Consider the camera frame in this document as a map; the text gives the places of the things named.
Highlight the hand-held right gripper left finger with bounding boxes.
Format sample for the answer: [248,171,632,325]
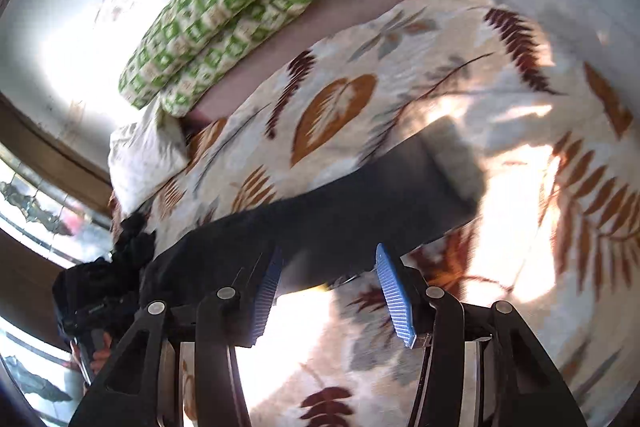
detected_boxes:
[70,246,285,427]

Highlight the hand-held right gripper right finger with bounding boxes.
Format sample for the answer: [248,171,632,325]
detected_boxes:
[375,243,588,427]

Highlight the black pants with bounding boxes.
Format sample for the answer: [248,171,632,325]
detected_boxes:
[112,117,488,308]

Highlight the person's left hand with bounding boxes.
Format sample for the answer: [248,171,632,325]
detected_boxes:
[70,332,113,373]

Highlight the wooden door with glass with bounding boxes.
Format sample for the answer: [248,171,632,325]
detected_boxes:
[0,94,123,413]

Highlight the white pillow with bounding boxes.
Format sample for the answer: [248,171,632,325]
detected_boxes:
[107,99,191,215]

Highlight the leaf-print fleece blanket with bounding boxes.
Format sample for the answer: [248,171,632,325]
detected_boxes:
[107,0,640,427]

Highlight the pink bed sheet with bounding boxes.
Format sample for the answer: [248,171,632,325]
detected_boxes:
[187,0,451,128]

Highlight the green patterned folded quilt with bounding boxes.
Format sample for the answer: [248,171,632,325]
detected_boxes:
[118,0,318,118]

